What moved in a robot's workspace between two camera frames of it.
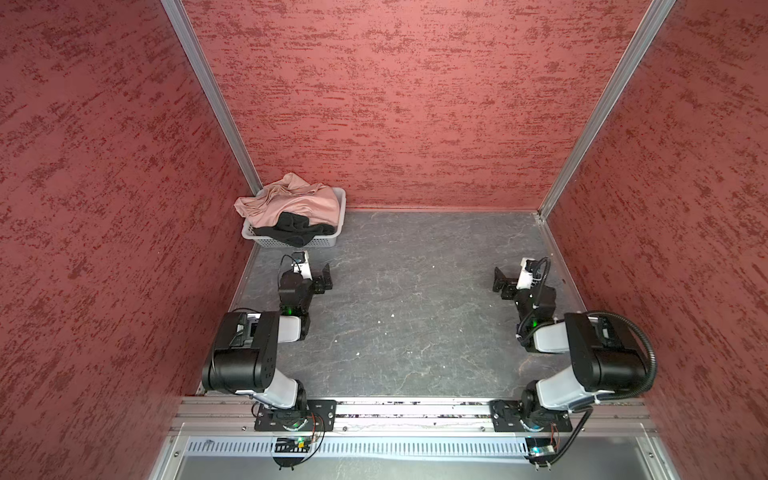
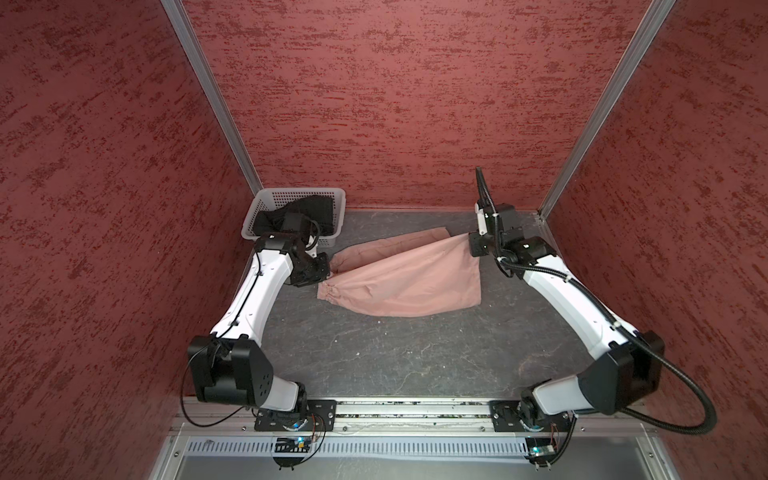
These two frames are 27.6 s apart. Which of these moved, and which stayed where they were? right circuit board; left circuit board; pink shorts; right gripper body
Moved: right gripper body; pink shorts
Stayed: right circuit board; left circuit board
